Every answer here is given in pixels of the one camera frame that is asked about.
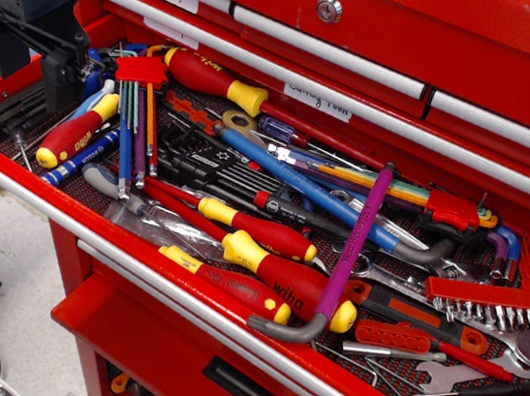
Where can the black hex key set left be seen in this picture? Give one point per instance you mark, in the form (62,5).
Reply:
(27,103)

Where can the black Torx key set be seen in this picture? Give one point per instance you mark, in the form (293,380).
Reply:
(189,156)

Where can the violet Allen key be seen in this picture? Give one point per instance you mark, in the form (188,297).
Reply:
(328,303)

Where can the large blue Allen key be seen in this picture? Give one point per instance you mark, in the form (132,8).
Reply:
(379,236)

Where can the red holder colourful hex keys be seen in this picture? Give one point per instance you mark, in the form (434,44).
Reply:
(139,77)

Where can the red yellow screwdriver left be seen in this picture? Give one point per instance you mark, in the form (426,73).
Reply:
(73,136)

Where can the blue Bosch pen screwdriver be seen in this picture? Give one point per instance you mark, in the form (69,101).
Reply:
(59,175)

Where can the long red yellow Wiha screwdriver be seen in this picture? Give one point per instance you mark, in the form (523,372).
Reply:
(198,73)

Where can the white Cutting Tools label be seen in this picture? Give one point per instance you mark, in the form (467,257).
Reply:
(320,104)

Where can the black red Wera screwdriver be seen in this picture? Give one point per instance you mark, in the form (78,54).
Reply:
(282,208)

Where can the red yellow screwdriver upper middle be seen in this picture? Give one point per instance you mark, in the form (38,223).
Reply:
(279,239)

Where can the silver cabinet lock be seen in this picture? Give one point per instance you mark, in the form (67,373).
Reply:
(329,11)

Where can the slim red yellow screwdriver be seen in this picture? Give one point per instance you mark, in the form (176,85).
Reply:
(259,298)

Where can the large red yellow Wiha screwdriver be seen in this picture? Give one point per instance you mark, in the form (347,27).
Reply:
(298,284)

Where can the silver extension bit rod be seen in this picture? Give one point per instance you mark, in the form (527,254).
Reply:
(349,347)

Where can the open red tool drawer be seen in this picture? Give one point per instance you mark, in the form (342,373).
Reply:
(131,308)

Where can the orange bit holder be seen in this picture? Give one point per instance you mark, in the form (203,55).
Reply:
(405,337)

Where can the red toolbox cabinet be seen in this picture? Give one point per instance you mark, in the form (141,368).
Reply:
(478,50)

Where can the flat silver open wrench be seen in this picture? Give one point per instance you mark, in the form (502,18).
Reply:
(443,377)

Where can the red bit holder strip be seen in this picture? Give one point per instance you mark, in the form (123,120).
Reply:
(504,309)

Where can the black precision screwdriver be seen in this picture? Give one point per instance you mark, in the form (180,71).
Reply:
(505,389)

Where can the grey blue handled screwdriver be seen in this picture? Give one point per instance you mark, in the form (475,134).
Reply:
(103,180)

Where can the gold ring wrench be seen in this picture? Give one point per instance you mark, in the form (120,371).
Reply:
(244,124)

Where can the purple clear handled screwdriver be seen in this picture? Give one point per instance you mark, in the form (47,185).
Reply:
(274,128)

